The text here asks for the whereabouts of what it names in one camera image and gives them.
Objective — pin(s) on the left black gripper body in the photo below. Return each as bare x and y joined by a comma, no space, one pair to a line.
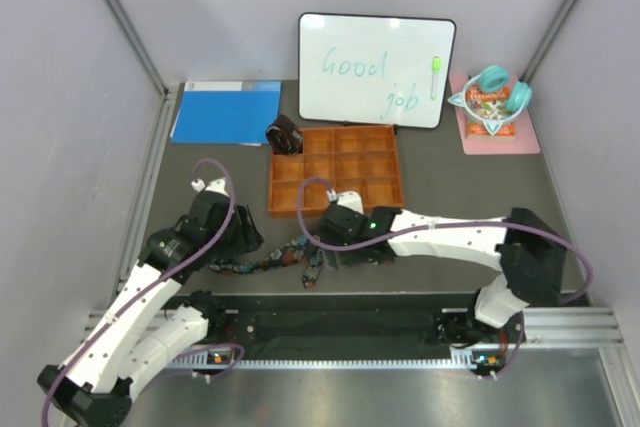
225,247

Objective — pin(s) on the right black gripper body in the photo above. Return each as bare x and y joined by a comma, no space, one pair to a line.
353,258

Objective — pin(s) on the navy floral tie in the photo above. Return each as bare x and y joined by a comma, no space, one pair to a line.
299,250

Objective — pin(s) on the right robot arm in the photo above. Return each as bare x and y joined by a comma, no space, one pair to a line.
520,248

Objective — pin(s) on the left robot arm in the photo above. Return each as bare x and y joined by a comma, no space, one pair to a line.
97,384

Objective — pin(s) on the orange compartment tray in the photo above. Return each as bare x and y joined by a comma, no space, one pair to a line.
361,158

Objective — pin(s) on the blue folder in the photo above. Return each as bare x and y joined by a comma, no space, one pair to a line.
225,112

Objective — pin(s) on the rolled dark red tie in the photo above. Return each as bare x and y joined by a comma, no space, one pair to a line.
284,137

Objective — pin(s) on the white dry-erase board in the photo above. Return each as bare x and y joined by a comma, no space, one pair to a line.
372,69

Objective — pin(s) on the green marker pen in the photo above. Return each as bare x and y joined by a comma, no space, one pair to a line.
436,67

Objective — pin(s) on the orange book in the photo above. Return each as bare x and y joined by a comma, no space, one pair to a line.
489,107

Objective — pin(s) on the pink mat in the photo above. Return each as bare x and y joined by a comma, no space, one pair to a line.
525,142

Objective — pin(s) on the teal cat-ear headphones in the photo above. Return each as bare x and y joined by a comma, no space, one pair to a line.
490,80

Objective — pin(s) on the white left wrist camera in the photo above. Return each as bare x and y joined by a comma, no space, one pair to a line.
218,186

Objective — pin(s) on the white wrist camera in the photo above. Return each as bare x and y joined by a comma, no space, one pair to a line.
349,199
218,186

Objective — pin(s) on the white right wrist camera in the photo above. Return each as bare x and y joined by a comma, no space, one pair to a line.
349,199

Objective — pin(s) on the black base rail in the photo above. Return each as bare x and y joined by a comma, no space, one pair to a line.
346,327

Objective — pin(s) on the grey cable duct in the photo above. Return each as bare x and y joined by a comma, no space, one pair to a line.
216,359

